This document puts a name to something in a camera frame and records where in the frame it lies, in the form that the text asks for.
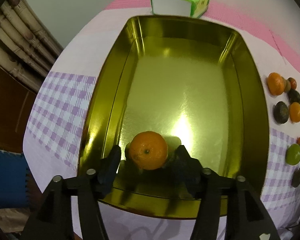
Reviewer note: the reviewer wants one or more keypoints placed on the gold maroon toffee tin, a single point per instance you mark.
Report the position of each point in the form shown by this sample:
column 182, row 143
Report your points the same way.
column 196, row 84

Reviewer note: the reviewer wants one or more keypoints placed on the orange tangerine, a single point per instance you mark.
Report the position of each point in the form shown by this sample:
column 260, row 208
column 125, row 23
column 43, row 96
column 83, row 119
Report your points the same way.
column 275, row 83
column 148, row 150

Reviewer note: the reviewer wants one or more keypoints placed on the green tomato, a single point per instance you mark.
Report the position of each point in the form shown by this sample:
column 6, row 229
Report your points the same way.
column 293, row 154

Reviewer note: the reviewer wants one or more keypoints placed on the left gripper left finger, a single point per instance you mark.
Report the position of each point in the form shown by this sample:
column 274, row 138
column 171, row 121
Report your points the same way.
column 53, row 220

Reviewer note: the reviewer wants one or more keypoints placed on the smooth orange fruit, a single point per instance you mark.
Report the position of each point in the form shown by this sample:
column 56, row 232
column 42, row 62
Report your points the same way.
column 294, row 112

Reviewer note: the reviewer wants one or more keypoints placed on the bamboo curtain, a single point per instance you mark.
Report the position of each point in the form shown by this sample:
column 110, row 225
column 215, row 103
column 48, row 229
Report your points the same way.
column 27, row 49

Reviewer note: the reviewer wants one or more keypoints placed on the dark passion fruit back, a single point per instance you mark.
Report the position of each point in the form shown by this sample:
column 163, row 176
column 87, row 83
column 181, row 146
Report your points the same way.
column 293, row 96

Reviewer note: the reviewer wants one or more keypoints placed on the green tissue pack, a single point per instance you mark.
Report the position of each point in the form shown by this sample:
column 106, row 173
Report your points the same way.
column 187, row 8

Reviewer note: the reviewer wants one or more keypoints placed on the small red tomato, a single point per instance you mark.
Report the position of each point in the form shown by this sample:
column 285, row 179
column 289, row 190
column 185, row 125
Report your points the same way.
column 293, row 83

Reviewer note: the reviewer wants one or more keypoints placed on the blue foam mat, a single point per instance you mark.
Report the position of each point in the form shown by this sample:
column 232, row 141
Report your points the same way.
column 13, row 180

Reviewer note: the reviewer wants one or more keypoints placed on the orange tangerine back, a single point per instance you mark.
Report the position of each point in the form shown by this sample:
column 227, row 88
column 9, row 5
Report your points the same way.
column 275, row 83

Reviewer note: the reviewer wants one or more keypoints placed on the left green longan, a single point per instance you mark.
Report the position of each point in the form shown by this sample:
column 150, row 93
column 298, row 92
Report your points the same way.
column 287, row 86

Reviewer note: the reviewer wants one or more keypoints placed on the pink purple checked tablecloth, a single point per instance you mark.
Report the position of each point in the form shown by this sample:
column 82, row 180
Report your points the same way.
column 54, row 129

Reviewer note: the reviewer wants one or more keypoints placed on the dark wrinkled passion fruit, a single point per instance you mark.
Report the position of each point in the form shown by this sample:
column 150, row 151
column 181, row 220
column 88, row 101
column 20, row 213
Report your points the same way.
column 281, row 112

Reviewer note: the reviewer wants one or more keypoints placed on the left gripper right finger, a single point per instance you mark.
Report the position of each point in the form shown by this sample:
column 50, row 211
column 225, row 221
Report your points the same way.
column 246, row 216

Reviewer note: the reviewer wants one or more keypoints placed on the dark passion fruit front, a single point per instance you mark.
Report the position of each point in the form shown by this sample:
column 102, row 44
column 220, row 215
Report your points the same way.
column 296, row 178

